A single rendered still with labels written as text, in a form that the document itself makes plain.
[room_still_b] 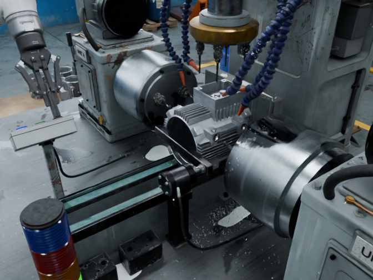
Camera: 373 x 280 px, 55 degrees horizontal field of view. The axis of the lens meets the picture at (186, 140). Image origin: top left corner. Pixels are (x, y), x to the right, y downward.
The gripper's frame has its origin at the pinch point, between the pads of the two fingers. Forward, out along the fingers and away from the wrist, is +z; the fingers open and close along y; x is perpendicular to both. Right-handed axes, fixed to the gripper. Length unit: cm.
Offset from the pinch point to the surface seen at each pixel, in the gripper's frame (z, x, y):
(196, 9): -143, 376, 349
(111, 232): 37.1, -15.8, -0.4
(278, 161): 30, -52, 28
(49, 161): 15.0, 3.1, -5.9
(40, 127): 5.4, -3.4, -5.8
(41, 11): -216, 489, 137
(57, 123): 5.6, -3.4, -1.3
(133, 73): -3.5, 0.5, 27.6
